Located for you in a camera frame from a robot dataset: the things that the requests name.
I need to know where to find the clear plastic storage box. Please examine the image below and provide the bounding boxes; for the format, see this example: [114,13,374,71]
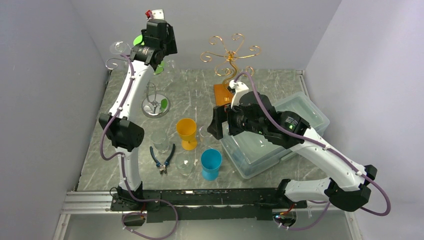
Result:
[219,92,330,180]

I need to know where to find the clear hanging wine glass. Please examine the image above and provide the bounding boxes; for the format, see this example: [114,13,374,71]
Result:
[109,40,131,55]

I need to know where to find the gold wire glass rack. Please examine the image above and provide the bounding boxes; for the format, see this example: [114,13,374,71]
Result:
[200,33,262,106]

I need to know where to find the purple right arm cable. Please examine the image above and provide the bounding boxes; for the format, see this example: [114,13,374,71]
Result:
[233,71,392,232]

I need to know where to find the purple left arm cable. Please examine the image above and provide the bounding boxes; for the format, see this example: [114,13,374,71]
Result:
[99,53,180,240]

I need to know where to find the chrome wire glass rack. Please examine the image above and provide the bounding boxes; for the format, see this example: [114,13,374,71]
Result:
[108,55,170,120]

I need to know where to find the green wine glass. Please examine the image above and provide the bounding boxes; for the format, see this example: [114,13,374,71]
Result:
[132,34,167,75]

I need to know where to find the orange frosted wine glass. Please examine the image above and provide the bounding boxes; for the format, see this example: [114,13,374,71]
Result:
[176,118,198,151]

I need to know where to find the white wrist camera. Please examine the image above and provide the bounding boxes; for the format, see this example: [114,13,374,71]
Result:
[228,79,249,108]
[145,9,165,20]

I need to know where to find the blue handled pliers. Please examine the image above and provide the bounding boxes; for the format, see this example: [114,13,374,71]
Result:
[149,143,177,175]

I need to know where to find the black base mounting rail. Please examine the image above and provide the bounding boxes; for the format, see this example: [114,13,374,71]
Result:
[110,187,307,223]

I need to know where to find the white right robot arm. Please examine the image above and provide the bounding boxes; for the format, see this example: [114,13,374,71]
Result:
[207,91,377,212]

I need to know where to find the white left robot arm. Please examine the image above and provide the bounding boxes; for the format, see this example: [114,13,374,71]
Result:
[98,18,178,210]

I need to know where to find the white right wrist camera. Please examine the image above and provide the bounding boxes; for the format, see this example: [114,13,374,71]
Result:
[228,79,249,108]

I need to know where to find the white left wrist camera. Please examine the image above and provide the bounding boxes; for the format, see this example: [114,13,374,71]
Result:
[145,9,165,20]

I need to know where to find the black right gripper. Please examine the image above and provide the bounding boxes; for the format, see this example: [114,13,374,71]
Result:
[207,101,266,139]

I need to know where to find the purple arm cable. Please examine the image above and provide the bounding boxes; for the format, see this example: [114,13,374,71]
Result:
[99,53,180,240]
[233,71,392,232]

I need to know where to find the ribbed clear wine glass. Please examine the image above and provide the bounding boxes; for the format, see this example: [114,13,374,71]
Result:
[150,130,170,154]

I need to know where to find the blue wine glass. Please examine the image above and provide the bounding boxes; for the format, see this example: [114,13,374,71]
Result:
[200,148,223,181]

